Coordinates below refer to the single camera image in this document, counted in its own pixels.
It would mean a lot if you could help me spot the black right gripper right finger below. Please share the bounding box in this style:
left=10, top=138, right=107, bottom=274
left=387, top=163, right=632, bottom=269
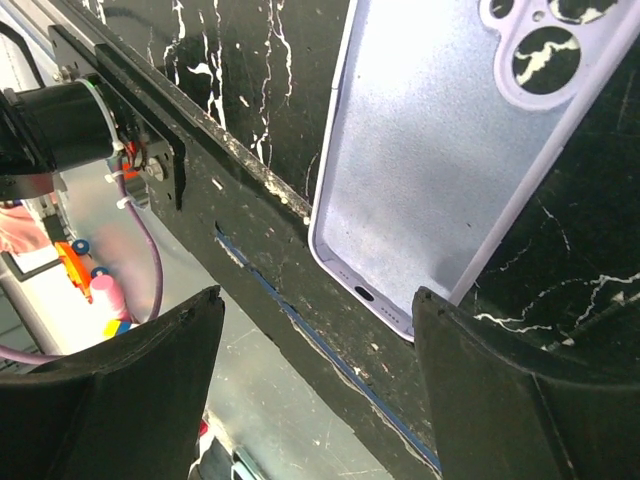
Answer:
left=412, top=288, right=639, bottom=479

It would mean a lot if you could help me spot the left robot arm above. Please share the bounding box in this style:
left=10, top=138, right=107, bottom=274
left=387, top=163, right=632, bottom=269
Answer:
left=1, top=23, right=121, bottom=201

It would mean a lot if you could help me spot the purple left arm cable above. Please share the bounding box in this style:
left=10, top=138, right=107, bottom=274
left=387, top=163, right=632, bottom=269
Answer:
left=0, top=154, right=165, bottom=366

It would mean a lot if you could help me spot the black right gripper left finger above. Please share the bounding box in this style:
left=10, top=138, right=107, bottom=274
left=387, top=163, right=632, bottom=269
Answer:
left=1, top=286, right=225, bottom=480

